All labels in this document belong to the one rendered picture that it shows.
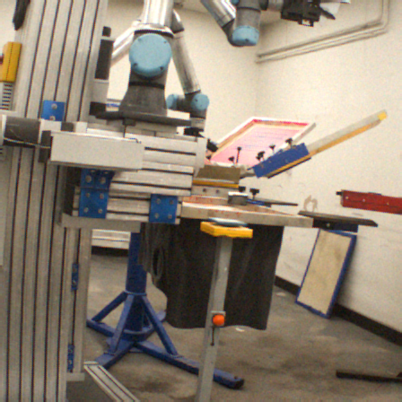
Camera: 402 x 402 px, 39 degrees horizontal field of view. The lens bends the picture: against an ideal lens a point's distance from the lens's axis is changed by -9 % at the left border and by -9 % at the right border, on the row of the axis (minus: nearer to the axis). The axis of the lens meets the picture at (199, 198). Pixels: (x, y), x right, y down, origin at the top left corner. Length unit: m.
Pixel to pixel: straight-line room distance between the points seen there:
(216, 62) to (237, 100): 0.54
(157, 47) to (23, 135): 0.44
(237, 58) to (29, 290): 5.72
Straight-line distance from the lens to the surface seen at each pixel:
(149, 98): 1.76
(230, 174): 2.71
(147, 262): 2.50
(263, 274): 2.31
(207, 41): 7.18
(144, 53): 1.64
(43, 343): 1.96
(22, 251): 1.86
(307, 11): 1.77
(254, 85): 7.32
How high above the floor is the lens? 1.13
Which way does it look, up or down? 3 degrees down
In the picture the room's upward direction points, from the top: 7 degrees clockwise
